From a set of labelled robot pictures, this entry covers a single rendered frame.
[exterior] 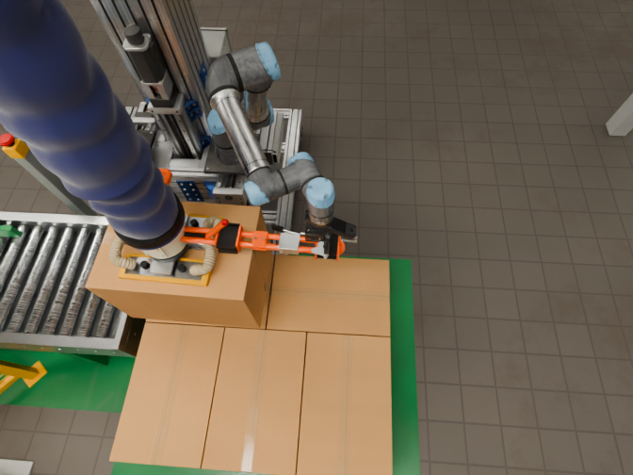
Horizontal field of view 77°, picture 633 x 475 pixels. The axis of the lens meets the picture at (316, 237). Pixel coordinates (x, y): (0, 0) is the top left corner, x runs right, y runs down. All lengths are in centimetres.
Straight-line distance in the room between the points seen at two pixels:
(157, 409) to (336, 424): 80
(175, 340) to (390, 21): 343
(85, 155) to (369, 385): 145
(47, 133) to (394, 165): 249
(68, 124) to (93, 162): 11
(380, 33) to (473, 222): 207
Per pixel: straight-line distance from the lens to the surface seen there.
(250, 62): 131
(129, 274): 163
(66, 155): 105
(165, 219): 132
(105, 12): 174
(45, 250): 260
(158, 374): 207
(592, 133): 384
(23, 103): 94
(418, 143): 327
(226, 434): 195
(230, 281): 151
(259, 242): 139
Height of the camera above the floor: 245
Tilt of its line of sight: 63 degrees down
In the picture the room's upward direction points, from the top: 4 degrees counter-clockwise
